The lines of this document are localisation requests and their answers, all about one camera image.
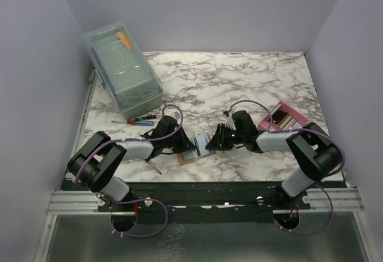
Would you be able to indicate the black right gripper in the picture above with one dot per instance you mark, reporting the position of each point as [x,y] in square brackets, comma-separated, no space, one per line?
[218,142]

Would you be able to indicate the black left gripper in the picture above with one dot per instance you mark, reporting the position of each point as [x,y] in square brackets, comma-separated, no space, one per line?
[185,144]

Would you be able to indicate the tan leather card holder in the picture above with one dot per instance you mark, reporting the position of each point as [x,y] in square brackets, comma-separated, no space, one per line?
[200,142]

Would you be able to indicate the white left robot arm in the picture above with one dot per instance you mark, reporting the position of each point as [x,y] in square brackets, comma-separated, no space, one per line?
[95,164]

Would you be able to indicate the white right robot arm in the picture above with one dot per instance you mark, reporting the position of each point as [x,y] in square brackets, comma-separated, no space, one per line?
[315,153]

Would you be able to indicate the grey credit card stack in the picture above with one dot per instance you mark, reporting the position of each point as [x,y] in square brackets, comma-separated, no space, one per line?
[283,120]

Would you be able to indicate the pink plastic card tray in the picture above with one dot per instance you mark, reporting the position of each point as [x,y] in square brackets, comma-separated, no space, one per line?
[281,105]

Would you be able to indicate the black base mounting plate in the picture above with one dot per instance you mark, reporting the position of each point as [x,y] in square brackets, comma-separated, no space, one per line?
[203,202]

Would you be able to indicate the clear green plastic storage box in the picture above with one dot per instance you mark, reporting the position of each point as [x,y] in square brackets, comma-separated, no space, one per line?
[127,76]

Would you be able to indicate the orange tool inside box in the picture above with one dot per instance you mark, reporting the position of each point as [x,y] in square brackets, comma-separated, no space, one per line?
[123,38]

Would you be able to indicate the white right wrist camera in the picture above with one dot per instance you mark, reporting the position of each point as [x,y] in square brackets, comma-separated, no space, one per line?
[229,122]

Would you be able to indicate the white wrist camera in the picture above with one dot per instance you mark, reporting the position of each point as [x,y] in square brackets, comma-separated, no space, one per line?
[229,122]
[176,115]

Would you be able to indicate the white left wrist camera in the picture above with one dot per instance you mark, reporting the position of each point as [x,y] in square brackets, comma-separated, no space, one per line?
[176,115]

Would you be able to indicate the yellow black handled screwdriver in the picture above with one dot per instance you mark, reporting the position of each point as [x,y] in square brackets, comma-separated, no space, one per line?
[154,167]

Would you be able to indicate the blue red handled screwdriver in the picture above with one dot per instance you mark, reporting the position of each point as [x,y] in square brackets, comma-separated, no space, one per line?
[136,122]

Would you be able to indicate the green black handled screwdriver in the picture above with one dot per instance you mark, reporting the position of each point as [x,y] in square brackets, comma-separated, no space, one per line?
[148,117]

